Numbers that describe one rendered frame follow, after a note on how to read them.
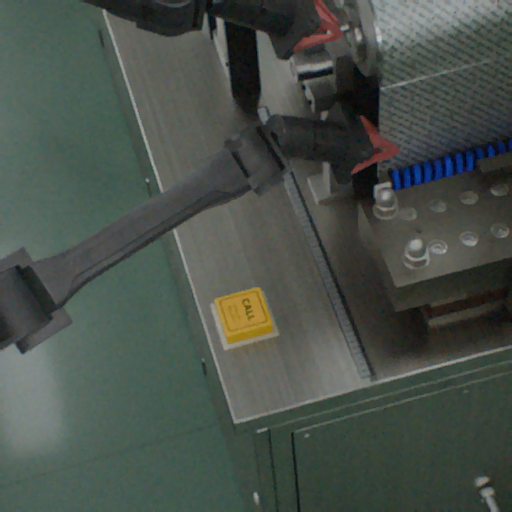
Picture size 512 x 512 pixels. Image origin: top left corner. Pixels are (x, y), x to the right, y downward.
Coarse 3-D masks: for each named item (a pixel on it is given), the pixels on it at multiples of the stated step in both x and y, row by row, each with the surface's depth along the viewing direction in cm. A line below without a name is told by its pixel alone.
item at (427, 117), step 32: (480, 64) 178; (384, 96) 178; (416, 96) 180; (448, 96) 182; (480, 96) 183; (384, 128) 183; (416, 128) 185; (448, 128) 187; (480, 128) 189; (384, 160) 189; (416, 160) 191
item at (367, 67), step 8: (344, 0) 179; (352, 0) 174; (360, 0) 172; (360, 8) 171; (360, 16) 172; (368, 16) 171; (368, 24) 171; (368, 32) 171; (368, 40) 171; (368, 48) 172; (368, 56) 173; (360, 64) 179; (368, 64) 174; (368, 72) 176
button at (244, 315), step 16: (256, 288) 193; (224, 304) 192; (240, 304) 192; (256, 304) 191; (224, 320) 190; (240, 320) 190; (256, 320) 190; (224, 336) 191; (240, 336) 189; (256, 336) 190
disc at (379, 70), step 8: (368, 0) 170; (368, 8) 170; (376, 16) 169; (376, 24) 169; (376, 32) 170; (376, 40) 170; (376, 48) 171; (376, 56) 172; (376, 64) 173; (376, 72) 175; (368, 80) 180; (376, 80) 176
